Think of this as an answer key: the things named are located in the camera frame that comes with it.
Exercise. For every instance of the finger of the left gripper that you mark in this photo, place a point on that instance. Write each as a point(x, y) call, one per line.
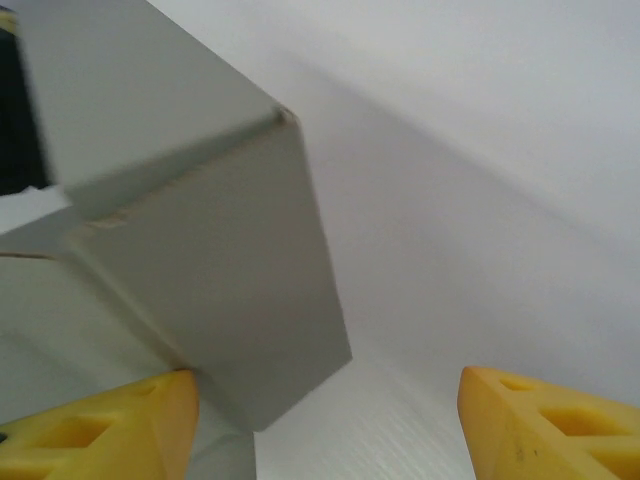
point(20, 110)

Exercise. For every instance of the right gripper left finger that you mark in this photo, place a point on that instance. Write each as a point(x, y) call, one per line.
point(100, 430)

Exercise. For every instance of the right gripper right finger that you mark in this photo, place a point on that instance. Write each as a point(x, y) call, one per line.
point(550, 430)

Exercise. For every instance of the grey paper box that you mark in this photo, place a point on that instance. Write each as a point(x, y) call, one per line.
point(210, 240)

